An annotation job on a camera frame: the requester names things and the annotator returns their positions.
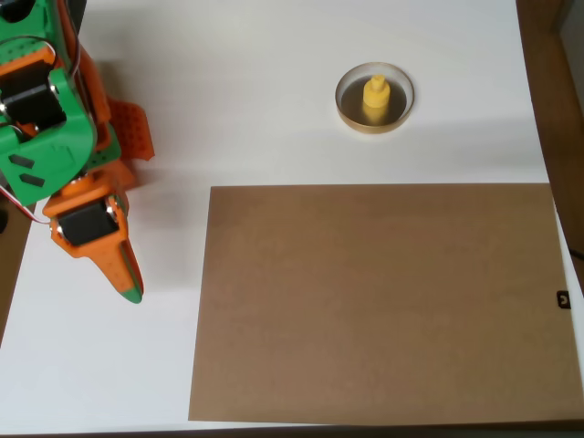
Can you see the orange gripper black servo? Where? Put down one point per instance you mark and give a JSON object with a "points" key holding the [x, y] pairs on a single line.
{"points": [[87, 224]]}

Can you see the small yellow peg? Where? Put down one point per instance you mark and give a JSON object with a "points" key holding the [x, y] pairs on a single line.
{"points": [[376, 98]]}

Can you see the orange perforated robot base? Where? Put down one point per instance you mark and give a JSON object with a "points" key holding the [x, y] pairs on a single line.
{"points": [[134, 128]]}

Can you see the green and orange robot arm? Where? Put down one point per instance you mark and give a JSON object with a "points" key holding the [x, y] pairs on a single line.
{"points": [[50, 150]]}

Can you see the round shallow dish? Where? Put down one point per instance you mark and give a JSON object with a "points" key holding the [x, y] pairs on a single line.
{"points": [[351, 116]]}

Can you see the large white board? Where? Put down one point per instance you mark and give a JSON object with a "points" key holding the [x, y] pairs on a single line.
{"points": [[255, 146]]}

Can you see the brown cardboard sheet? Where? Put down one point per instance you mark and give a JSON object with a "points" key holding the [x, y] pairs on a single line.
{"points": [[378, 301]]}

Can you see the small black tag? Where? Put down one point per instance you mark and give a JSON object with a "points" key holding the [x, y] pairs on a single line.
{"points": [[564, 299]]}

